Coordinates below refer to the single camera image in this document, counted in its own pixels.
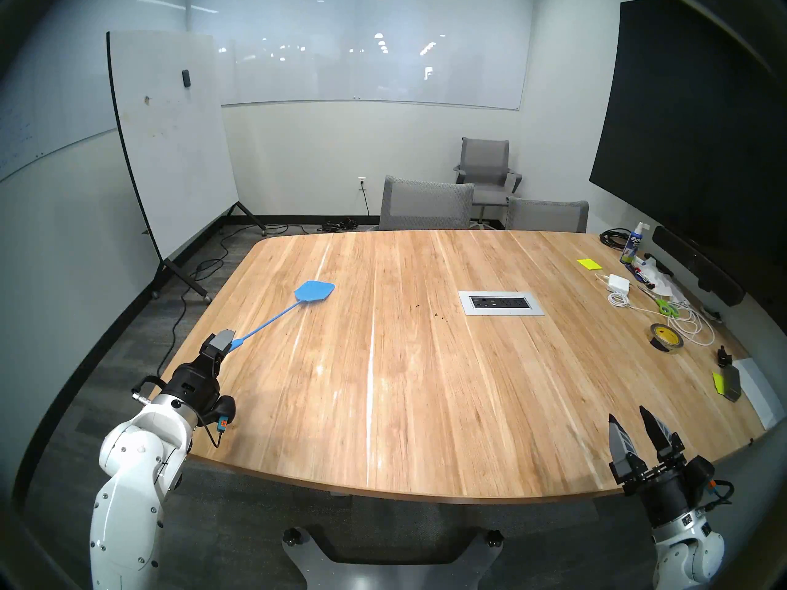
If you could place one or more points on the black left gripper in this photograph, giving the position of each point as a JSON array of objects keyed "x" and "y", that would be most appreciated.
[{"x": 193, "y": 383}]

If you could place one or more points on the grey office chair with armrests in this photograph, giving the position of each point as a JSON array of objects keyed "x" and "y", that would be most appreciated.
[{"x": 486, "y": 158}]

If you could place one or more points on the white paper sheet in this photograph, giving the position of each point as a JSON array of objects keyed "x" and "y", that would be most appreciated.
[{"x": 759, "y": 389}]

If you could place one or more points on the silver table power outlet box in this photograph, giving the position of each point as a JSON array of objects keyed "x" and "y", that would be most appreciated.
[{"x": 501, "y": 302}]

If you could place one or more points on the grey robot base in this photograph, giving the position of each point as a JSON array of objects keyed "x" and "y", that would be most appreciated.
[{"x": 393, "y": 576}]

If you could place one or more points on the whiteboard cleaner spray bottle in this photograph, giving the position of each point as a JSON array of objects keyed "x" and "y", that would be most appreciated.
[{"x": 632, "y": 247}]

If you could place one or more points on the black video sound bar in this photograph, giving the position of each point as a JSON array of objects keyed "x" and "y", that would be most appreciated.
[{"x": 695, "y": 263}]

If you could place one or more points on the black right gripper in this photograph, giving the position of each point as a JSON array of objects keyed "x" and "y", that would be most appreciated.
[{"x": 664, "y": 496}]

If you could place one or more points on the dark grey flat device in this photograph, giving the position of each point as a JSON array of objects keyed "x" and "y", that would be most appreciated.
[{"x": 731, "y": 383}]

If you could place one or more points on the glass wall whiteboard with writing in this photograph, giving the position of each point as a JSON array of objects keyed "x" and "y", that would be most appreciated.
[{"x": 49, "y": 121}]

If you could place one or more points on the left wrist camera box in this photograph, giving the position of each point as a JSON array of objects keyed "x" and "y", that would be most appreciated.
[{"x": 224, "y": 409}]

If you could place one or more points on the blue plastic fly swatter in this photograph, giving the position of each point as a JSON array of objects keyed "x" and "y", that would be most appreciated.
[{"x": 315, "y": 291}]

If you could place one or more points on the white power adapter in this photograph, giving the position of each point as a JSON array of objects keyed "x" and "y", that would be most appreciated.
[{"x": 618, "y": 283}]

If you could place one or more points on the large black wall screen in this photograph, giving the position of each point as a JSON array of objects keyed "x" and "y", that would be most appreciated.
[{"x": 688, "y": 121}]

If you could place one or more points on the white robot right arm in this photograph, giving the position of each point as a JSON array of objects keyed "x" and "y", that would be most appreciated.
[{"x": 682, "y": 558}]

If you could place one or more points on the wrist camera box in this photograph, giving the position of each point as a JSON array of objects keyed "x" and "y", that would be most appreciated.
[
  {"x": 704, "y": 472},
  {"x": 224, "y": 409}
]

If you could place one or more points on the wide glass wall whiteboard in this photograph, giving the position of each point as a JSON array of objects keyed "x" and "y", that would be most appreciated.
[{"x": 369, "y": 72}]

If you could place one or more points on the yellow sticky note pad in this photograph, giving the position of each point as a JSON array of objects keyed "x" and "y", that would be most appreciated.
[{"x": 589, "y": 263}]

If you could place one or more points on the black round knob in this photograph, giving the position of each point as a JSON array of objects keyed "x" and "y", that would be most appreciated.
[
  {"x": 494, "y": 538},
  {"x": 292, "y": 536}
]

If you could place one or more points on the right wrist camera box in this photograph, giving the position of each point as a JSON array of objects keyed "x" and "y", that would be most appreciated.
[{"x": 704, "y": 472}]

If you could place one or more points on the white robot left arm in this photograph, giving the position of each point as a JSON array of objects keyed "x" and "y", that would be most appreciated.
[{"x": 132, "y": 490}]

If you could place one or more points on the brown packing tape roll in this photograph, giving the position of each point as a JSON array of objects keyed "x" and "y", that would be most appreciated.
[{"x": 670, "y": 345}]

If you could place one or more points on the grey mesh office chair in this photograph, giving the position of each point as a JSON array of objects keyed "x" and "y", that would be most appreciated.
[
  {"x": 547, "y": 217},
  {"x": 424, "y": 204}
]

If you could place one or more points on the whiteboard marker pack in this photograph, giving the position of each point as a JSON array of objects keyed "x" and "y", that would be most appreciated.
[{"x": 642, "y": 276}]

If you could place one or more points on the white plastic bag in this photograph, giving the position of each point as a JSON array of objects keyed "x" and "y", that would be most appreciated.
[{"x": 667, "y": 286}]

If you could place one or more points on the white mobile whiteboard on stand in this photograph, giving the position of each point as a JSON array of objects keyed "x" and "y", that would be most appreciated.
[{"x": 172, "y": 152}]

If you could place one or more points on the small yellow sticky note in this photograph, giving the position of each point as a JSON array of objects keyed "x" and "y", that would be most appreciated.
[{"x": 717, "y": 383}]

